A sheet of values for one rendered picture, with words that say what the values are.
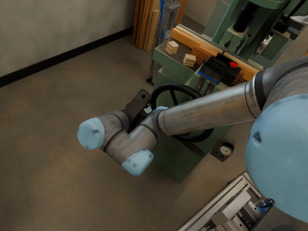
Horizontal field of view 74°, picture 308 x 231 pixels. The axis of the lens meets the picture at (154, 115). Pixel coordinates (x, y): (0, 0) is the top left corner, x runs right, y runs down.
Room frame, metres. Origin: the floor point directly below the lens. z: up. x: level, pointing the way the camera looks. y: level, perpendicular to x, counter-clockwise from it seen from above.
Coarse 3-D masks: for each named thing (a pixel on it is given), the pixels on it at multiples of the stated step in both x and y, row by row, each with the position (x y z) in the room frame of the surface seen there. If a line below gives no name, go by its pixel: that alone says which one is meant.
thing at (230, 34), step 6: (228, 30) 0.86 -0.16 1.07; (234, 30) 0.88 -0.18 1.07; (246, 30) 0.92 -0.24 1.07; (228, 36) 0.85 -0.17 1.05; (234, 36) 0.84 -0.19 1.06; (240, 36) 0.85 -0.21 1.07; (222, 42) 0.85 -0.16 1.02; (234, 42) 0.84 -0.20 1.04; (240, 42) 0.85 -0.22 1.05; (228, 48) 0.84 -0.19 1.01; (234, 48) 0.84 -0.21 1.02
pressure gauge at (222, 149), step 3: (222, 144) 0.62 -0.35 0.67; (225, 144) 0.62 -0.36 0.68; (228, 144) 0.62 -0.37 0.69; (231, 144) 0.62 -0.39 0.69; (222, 147) 0.61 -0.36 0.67; (225, 147) 0.60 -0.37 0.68; (228, 147) 0.60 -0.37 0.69; (231, 147) 0.61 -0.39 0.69; (222, 150) 0.60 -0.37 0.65; (228, 150) 0.60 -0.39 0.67; (231, 150) 0.59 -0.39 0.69; (222, 153) 0.60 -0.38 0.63; (225, 153) 0.60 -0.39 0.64; (228, 153) 0.60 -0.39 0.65; (231, 153) 0.59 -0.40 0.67
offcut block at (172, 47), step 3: (168, 42) 0.83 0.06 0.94; (171, 42) 0.84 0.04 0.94; (174, 42) 0.85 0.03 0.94; (168, 45) 0.83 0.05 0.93; (171, 45) 0.82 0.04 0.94; (174, 45) 0.82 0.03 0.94; (177, 45) 0.83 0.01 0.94; (168, 48) 0.82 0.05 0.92; (171, 48) 0.81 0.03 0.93; (174, 48) 0.82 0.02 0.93; (177, 48) 0.84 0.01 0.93; (168, 51) 0.82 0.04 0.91; (171, 51) 0.81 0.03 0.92; (174, 51) 0.82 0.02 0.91; (171, 54) 0.82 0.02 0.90
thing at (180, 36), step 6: (174, 30) 0.96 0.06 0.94; (174, 36) 0.96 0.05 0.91; (180, 36) 0.95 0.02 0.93; (186, 36) 0.95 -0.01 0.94; (186, 42) 0.94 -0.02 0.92; (192, 42) 0.93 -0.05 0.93; (198, 42) 0.93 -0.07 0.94; (192, 48) 0.93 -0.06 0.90; (210, 48) 0.92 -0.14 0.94; (246, 72) 0.85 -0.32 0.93; (252, 72) 0.85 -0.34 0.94; (246, 78) 0.84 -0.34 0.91; (252, 78) 0.84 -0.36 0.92
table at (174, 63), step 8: (168, 40) 0.92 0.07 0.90; (176, 40) 0.95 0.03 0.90; (160, 48) 0.83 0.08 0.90; (184, 48) 0.91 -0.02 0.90; (160, 56) 0.80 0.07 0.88; (168, 56) 0.79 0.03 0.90; (176, 56) 0.82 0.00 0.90; (184, 56) 0.84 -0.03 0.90; (168, 64) 0.79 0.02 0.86; (176, 64) 0.78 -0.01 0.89; (176, 72) 0.77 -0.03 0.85; (184, 72) 0.76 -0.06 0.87; (192, 72) 0.75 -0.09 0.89; (240, 80) 0.82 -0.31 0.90
